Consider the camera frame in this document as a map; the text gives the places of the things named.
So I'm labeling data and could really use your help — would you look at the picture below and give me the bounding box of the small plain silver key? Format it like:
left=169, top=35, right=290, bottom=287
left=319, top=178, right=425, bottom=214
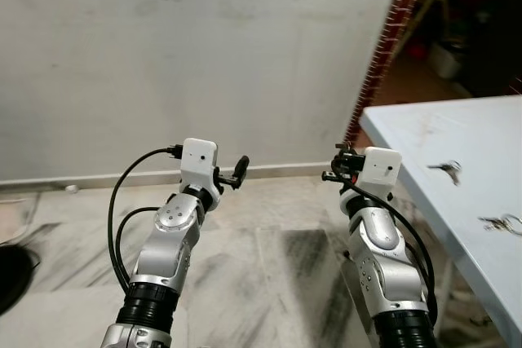
left=428, top=161, right=463, bottom=186

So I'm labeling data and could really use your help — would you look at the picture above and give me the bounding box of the wide red brick pillar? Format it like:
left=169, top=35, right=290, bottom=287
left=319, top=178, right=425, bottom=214
left=343, top=0, right=433, bottom=149

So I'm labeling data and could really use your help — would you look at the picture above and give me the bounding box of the white folding table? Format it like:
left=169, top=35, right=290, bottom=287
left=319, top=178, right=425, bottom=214
left=359, top=95, right=522, bottom=348

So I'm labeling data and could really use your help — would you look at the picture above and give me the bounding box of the white storage box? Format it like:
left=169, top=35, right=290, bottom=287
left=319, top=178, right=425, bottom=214
left=431, top=41, right=466, bottom=80

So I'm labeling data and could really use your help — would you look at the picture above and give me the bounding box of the black round floor object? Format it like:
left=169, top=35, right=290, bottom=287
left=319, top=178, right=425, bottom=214
left=0, top=244, right=40, bottom=316

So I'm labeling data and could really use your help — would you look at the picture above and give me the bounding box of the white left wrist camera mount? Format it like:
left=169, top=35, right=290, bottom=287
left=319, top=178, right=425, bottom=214
left=179, top=138, right=221, bottom=202

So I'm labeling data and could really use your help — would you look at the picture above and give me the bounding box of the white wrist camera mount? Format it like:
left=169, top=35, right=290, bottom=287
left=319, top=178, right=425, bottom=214
left=179, top=138, right=221, bottom=202
left=359, top=147, right=402, bottom=194

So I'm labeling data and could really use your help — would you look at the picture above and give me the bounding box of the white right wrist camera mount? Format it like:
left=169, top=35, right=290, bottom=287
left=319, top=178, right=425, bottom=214
left=359, top=147, right=402, bottom=194

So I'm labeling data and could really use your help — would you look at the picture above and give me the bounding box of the short black left arm cable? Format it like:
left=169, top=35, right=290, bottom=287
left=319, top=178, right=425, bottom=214
left=114, top=205, right=162, bottom=284

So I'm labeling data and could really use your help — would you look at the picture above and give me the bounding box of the silver key with large ring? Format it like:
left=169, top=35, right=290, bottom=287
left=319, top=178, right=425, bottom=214
left=479, top=214, right=522, bottom=236

